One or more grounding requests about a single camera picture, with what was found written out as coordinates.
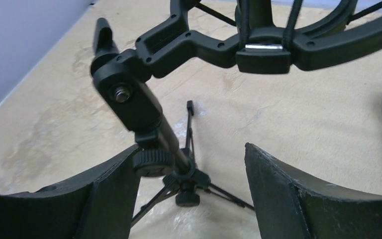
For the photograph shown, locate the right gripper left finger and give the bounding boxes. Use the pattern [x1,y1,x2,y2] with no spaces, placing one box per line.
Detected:
[0,145,140,239]

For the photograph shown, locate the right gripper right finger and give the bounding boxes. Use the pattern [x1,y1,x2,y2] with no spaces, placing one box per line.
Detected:
[244,143,382,239]

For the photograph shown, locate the black tripod mic stand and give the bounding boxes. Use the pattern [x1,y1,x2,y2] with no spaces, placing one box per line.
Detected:
[90,0,382,224]

